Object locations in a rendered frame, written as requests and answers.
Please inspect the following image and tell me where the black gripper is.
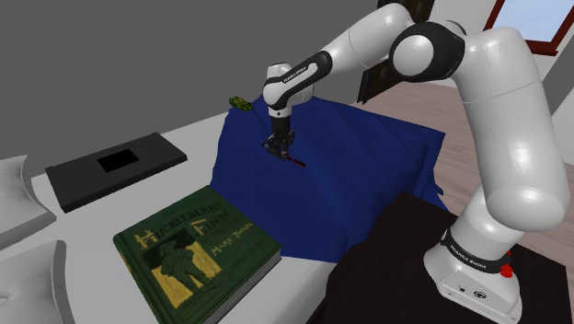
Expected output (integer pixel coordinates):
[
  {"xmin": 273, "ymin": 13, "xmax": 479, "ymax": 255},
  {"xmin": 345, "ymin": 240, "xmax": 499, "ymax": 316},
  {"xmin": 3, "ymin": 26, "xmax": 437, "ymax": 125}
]
[{"xmin": 261, "ymin": 117, "xmax": 297, "ymax": 161}]

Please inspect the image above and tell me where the small green toy car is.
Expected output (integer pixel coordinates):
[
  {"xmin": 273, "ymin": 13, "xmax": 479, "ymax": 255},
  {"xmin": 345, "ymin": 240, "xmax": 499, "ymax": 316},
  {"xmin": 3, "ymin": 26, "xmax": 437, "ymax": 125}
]
[{"xmin": 228, "ymin": 96, "xmax": 254, "ymax": 112}]

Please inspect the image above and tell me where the dark blue blanket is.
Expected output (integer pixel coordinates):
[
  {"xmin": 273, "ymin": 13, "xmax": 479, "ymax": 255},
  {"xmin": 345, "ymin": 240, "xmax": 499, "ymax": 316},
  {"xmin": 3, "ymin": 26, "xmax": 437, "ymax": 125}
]
[{"xmin": 209, "ymin": 95, "xmax": 450, "ymax": 264}]

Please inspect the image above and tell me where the dark brown framed panel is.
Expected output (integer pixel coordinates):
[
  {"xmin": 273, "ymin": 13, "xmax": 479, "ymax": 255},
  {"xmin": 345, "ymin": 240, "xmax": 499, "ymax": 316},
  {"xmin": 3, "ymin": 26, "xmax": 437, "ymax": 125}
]
[{"xmin": 356, "ymin": 0, "xmax": 437, "ymax": 105}]

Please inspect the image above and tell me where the flat black box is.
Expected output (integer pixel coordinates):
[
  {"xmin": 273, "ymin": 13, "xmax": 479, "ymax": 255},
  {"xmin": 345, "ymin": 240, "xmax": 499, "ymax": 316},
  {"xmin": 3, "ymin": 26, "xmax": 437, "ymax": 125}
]
[{"xmin": 44, "ymin": 132, "xmax": 189, "ymax": 214}]

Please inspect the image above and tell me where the green hardcover book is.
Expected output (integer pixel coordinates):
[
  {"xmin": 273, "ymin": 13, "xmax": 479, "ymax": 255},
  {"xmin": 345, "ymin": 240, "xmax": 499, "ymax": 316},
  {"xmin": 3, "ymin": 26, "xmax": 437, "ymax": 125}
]
[{"xmin": 112, "ymin": 185, "xmax": 282, "ymax": 324}]

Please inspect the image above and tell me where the dark robot stand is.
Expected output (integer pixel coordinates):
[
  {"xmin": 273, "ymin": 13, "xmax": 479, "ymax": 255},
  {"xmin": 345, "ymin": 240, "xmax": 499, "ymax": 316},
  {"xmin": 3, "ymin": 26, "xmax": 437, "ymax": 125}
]
[{"xmin": 306, "ymin": 191, "xmax": 574, "ymax": 324}]

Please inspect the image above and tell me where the white bed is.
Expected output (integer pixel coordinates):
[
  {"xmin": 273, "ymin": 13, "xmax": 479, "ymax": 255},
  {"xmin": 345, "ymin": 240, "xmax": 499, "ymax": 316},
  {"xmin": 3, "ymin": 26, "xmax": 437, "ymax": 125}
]
[{"xmin": 0, "ymin": 110, "xmax": 339, "ymax": 324}]

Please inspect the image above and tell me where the grey pillow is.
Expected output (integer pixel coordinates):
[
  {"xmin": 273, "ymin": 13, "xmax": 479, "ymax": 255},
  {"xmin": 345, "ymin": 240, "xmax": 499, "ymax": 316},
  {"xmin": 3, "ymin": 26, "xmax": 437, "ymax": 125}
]
[
  {"xmin": 0, "ymin": 239, "xmax": 75, "ymax": 324},
  {"xmin": 0, "ymin": 155, "xmax": 58, "ymax": 251}
]

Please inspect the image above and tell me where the red framed window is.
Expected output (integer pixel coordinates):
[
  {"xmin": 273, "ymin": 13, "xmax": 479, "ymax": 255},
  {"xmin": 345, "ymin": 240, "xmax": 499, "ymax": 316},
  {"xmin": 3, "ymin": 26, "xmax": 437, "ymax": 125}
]
[{"xmin": 482, "ymin": 0, "xmax": 574, "ymax": 57}]

